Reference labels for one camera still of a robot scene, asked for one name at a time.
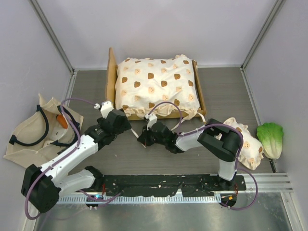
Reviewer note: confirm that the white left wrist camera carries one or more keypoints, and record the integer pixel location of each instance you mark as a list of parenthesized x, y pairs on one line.
[(105, 108)]

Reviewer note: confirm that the white slotted cable duct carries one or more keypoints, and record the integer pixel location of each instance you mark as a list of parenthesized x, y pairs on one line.
[(79, 198)]

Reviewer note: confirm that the bear print white cushion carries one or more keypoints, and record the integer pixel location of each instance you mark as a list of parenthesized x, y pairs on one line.
[(158, 86)]

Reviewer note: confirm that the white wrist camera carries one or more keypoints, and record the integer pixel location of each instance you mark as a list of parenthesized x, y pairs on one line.
[(105, 108), (151, 119)]

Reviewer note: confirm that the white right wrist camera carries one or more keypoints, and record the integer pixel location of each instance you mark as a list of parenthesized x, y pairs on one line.
[(151, 119)]

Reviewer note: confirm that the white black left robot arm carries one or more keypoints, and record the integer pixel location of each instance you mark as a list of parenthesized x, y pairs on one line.
[(43, 186)]

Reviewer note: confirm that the small bear print pillow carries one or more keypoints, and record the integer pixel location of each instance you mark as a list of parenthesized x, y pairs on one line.
[(252, 150)]

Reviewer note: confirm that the green toy cabbage leaf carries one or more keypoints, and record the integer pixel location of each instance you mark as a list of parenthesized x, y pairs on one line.
[(271, 136)]

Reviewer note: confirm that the wooden pet bed frame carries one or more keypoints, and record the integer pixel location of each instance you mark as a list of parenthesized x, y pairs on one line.
[(112, 76)]

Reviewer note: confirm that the orange toy carrot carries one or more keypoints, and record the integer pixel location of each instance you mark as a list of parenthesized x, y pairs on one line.
[(62, 121)]

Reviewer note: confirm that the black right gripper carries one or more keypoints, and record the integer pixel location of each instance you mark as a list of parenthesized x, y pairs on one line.
[(144, 137)]

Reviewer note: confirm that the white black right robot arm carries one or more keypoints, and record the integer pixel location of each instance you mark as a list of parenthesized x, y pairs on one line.
[(223, 141)]

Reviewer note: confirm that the beige canvas tote bag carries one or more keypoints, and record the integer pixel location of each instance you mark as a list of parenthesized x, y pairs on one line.
[(40, 138)]

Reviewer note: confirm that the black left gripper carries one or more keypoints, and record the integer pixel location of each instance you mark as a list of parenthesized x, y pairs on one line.
[(125, 126)]

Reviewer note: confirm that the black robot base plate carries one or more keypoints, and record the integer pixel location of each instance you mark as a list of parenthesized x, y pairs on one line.
[(191, 185)]

